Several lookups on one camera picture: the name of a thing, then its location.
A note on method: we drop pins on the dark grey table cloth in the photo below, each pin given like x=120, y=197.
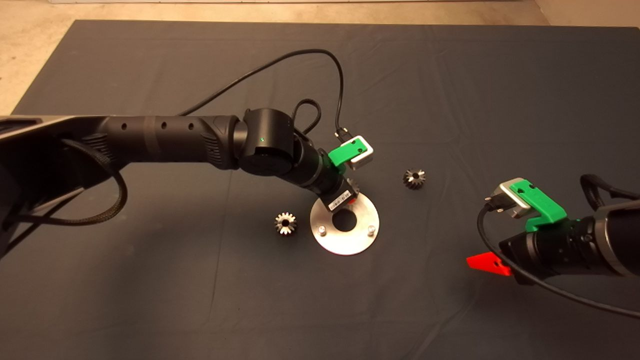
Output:
x=450, y=100

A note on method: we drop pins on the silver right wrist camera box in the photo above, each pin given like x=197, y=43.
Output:
x=510, y=200

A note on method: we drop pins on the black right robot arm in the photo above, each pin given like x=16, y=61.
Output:
x=622, y=240

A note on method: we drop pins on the steel planetary gear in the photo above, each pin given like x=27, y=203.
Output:
x=280, y=227
x=354, y=186
x=415, y=182

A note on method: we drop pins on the round metal carrier plate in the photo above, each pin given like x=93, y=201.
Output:
x=350, y=242

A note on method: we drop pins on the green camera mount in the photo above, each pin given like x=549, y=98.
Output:
x=347, y=152
x=542, y=205

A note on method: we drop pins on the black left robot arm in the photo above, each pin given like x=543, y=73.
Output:
x=175, y=140

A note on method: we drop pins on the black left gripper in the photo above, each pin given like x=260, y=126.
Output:
x=335, y=190

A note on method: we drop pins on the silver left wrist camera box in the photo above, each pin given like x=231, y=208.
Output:
x=364, y=160

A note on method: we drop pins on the green left camera mount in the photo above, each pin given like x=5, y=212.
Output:
x=347, y=152

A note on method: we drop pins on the green right camera mount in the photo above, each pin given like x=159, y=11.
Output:
x=542, y=205

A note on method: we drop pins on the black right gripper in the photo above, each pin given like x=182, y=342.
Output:
x=550, y=252

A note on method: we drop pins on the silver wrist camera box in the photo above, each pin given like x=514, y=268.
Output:
x=364, y=160
x=510, y=200

